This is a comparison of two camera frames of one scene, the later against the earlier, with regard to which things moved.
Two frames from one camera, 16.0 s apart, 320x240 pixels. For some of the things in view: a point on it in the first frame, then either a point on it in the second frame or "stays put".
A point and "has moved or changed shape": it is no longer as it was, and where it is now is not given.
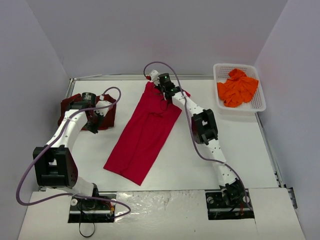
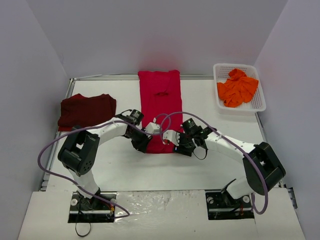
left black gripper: x=93 y=125 to x=142 y=144
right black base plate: x=218 y=209 stays put
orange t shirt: x=238 y=88 stays put
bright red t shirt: x=145 y=134 has moved or changed shape
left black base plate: x=87 y=210 stays put
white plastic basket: x=221 y=72 stays put
